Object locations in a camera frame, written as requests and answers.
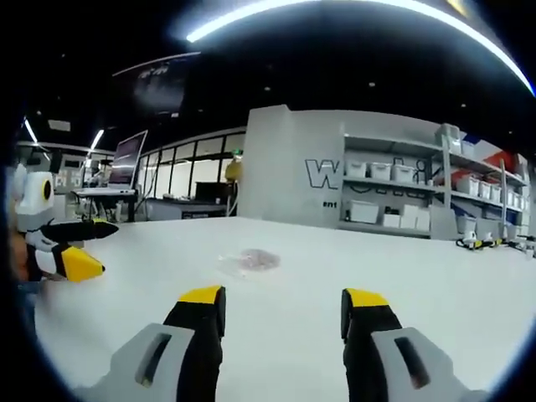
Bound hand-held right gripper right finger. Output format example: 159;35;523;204
341;287;491;402

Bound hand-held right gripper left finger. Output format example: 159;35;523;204
75;285;227;402

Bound clear resealable bag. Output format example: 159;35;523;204
215;247;281;280

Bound person's left hand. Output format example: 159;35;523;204
8;234;64;282

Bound white desk with dark legs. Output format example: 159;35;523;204
70;187;140;223

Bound person's blue trousers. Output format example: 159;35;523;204
16;281;39;336

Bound large display screen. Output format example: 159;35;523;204
108;129;149;190

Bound dark low counter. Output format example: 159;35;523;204
144;195;230;220

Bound white and yellow spare gripper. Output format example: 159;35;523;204
455;229;504;251

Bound dark hanging ceiling banner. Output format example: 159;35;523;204
111;52;202;115

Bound small dark tabletop device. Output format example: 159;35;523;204
507;234;536;259

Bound row of white storage boxes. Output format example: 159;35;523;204
345;124;529;235

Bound grey metal shelving unit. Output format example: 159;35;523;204
341;124;532;240

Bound grey partition cabinet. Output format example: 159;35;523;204
241;105;348;229

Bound long ceiling light strip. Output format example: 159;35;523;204
185;0;535;96

